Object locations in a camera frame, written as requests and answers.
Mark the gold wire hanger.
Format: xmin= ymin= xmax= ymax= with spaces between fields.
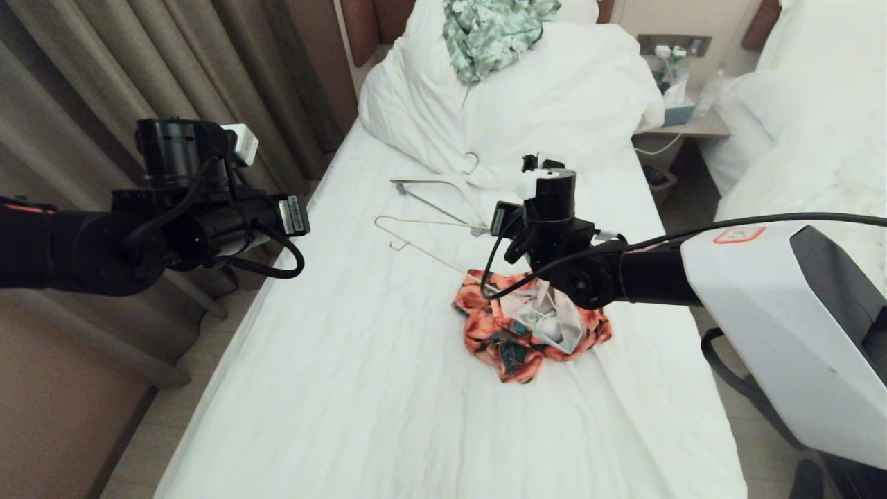
xmin=374 ymin=215 xmax=502 ymax=292

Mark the beige curtain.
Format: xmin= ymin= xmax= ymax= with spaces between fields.
xmin=0 ymin=0 xmax=361 ymax=389

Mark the green patterned shirt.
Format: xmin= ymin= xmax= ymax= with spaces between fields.
xmin=443 ymin=0 xmax=563 ymax=85

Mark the white hanger with metal hook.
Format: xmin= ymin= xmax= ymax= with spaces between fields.
xmin=389 ymin=151 xmax=490 ymax=238

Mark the white charging cable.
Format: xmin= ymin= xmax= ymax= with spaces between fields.
xmin=633 ymin=132 xmax=685 ymax=156

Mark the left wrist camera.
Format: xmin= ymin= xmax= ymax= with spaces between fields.
xmin=220 ymin=123 xmax=260 ymax=167

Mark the white duvet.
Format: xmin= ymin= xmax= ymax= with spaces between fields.
xmin=358 ymin=0 xmax=667 ymax=193

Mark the wall outlet panel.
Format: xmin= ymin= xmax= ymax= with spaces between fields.
xmin=637 ymin=33 xmax=713 ymax=58

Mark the brown padded headboard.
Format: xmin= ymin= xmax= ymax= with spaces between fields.
xmin=339 ymin=0 xmax=617 ymax=69
xmin=741 ymin=0 xmax=784 ymax=51

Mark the wooden nightstand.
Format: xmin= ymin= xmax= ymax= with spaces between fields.
xmin=631 ymin=110 xmax=732 ymax=203

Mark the bed with white duvet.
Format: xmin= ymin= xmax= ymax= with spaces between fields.
xmin=699 ymin=0 xmax=887 ymax=295

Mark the bed with white sheet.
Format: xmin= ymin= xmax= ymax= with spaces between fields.
xmin=154 ymin=118 xmax=748 ymax=499

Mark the translucent plastic bag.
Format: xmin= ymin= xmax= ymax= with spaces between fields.
xmin=498 ymin=279 xmax=577 ymax=355

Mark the black cable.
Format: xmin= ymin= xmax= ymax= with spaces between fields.
xmin=210 ymin=219 xmax=306 ymax=280
xmin=480 ymin=211 xmax=887 ymax=301
xmin=701 ymin=328 xmax=805 ymax=448

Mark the teal tissue box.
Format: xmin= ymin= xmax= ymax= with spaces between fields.
xmin=661 ymin=66 xmax=698 ymax=128

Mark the clear water bottle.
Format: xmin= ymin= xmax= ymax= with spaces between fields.
xmin=696 ymin=68 xmax=726 ymax=116

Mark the orange floral shirt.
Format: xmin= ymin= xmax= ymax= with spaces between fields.
xmin=453 ymin=269 xmax=615 ymax=384

